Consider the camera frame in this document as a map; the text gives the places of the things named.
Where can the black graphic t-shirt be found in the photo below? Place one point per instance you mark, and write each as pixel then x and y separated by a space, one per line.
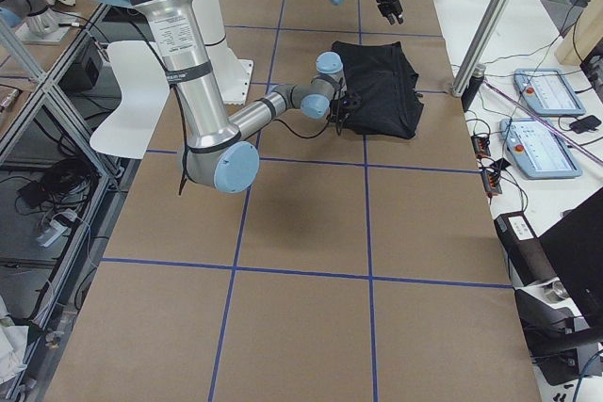
pixel 386 81

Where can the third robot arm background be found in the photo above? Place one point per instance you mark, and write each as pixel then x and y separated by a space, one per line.
pixel 34 21

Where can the teach pendant far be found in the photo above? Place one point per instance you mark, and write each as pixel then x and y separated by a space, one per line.
pixel 547 92

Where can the teach pendant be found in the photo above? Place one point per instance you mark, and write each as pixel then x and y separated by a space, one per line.
pixel 536 151
pixel 547 92

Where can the teach pendant near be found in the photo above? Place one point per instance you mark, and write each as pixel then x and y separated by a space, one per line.
pixel 536 151

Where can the white plastic chair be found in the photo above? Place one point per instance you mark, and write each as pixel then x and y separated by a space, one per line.
pixel 127 131

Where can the black monitor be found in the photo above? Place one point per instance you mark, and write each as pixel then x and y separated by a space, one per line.
pixel 573 246

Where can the aluminium frame post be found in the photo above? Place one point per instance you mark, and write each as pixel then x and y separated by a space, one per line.
pixel 478 44

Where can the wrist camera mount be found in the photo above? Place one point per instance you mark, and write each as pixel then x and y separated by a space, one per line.
pixel 342 108

